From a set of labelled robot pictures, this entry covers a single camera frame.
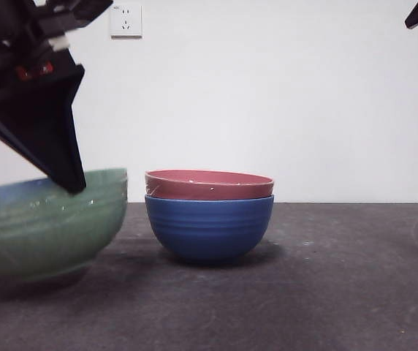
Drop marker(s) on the white wall socket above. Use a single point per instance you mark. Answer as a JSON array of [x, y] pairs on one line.
[[128, 22]]

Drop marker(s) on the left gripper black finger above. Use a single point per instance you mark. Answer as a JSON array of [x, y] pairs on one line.
[[48, 124], [8, 140]]

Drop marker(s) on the green ribbed bowl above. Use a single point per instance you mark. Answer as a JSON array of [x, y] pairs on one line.
[[41, 234]]

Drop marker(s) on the blue ribbed bowl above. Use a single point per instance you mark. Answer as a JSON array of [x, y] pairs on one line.
[[209, 230]]

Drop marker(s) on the red ribbed bowl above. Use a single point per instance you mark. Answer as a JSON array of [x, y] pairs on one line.
[[209, 184]]

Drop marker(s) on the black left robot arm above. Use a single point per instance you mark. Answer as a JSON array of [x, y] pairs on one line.
[[4, 36]]

